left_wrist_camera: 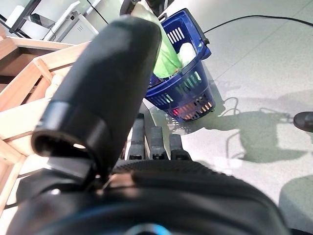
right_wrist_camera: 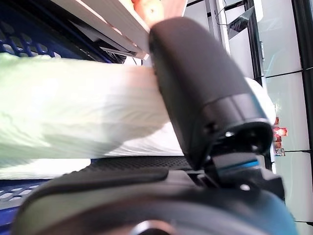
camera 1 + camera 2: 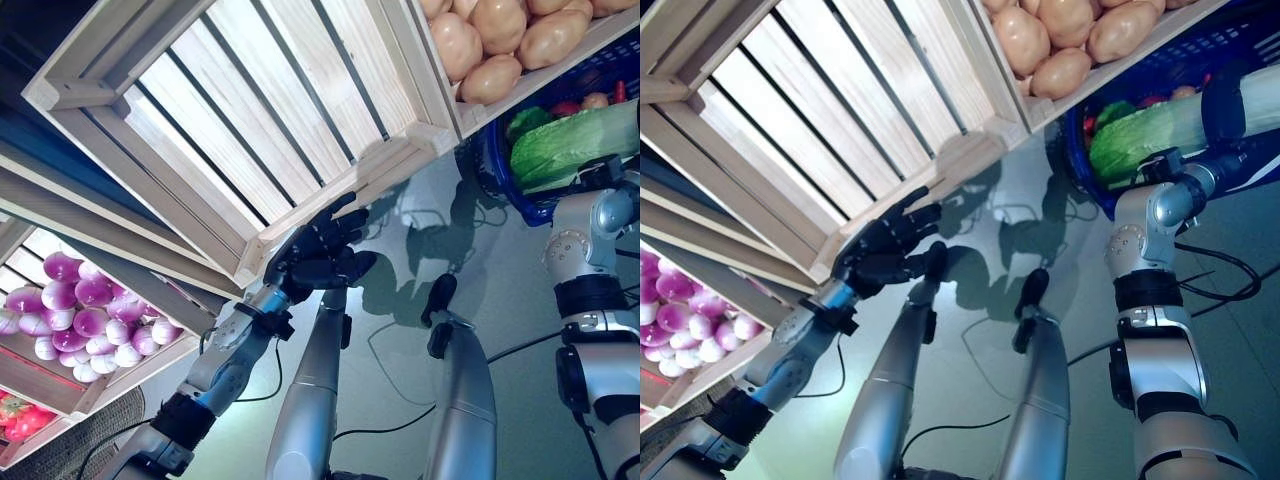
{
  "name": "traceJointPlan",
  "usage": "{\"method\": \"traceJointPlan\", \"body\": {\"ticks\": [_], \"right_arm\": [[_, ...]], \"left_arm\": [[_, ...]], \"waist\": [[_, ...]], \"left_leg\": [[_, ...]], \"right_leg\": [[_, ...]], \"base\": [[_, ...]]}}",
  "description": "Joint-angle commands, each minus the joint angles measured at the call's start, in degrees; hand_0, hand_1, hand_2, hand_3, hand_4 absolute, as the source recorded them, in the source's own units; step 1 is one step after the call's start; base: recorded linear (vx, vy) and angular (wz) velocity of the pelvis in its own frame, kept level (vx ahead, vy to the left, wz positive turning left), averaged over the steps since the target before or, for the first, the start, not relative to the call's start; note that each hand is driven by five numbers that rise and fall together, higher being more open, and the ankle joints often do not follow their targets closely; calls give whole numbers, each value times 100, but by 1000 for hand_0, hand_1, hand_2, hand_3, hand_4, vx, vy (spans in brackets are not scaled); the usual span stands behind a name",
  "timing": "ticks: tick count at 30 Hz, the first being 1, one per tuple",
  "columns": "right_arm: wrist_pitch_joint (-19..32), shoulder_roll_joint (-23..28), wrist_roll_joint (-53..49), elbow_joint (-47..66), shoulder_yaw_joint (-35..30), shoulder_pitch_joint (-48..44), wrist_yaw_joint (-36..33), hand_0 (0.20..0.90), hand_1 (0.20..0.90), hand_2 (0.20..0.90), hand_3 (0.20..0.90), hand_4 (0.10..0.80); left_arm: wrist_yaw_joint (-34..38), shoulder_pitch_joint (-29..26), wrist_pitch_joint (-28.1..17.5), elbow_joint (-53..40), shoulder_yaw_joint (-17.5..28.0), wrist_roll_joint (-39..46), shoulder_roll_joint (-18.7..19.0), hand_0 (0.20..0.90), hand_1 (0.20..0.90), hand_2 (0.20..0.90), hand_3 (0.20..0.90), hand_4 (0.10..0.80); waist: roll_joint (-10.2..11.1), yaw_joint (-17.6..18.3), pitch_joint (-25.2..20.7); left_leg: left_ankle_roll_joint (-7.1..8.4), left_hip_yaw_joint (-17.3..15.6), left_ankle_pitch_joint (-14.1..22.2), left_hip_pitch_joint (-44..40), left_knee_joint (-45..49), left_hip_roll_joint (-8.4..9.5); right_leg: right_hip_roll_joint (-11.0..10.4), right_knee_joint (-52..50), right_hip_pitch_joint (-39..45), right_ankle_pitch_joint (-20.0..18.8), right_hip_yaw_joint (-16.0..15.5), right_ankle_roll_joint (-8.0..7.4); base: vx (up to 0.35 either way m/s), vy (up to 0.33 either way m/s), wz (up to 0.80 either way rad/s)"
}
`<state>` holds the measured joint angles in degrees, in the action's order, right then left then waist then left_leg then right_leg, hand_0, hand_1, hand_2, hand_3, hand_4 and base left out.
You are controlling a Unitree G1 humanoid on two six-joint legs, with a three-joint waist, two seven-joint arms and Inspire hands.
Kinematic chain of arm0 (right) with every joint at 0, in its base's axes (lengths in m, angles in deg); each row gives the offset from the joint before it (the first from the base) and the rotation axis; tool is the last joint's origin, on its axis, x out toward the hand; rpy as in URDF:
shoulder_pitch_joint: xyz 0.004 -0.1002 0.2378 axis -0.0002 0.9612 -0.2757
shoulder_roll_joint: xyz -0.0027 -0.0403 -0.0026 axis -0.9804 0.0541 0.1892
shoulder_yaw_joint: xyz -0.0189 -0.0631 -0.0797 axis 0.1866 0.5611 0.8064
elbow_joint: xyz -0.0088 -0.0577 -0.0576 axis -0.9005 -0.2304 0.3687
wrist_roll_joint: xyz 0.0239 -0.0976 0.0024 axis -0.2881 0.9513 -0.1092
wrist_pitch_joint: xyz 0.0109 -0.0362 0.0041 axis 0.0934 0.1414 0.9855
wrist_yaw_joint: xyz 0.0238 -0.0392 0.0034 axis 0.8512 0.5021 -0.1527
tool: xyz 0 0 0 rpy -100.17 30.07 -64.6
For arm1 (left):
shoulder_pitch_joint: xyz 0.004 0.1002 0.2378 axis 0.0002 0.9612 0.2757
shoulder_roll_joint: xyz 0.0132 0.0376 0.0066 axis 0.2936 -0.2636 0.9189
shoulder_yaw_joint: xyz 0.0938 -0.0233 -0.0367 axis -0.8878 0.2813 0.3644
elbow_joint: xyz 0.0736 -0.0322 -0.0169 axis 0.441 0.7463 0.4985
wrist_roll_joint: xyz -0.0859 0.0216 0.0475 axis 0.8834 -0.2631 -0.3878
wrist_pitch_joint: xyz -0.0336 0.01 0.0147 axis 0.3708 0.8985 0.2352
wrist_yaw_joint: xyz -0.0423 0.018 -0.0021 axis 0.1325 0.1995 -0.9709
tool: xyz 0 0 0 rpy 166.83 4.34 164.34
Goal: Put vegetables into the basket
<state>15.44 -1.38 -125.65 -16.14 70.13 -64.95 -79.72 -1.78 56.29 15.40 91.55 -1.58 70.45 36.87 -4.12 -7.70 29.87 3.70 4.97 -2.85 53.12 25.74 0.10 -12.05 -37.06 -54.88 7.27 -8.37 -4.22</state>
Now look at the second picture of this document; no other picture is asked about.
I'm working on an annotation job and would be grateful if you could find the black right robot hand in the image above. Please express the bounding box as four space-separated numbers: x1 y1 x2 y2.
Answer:
12 17 298 235

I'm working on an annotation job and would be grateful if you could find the blue plastic shopping basket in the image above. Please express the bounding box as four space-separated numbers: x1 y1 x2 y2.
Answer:
0 0 152 226

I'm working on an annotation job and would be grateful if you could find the black framed glass partition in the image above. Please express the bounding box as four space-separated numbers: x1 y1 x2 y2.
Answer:
185 0 313 221

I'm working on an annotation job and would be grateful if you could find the wooden potato crate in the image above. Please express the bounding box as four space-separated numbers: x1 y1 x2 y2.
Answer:
73 0 189 61

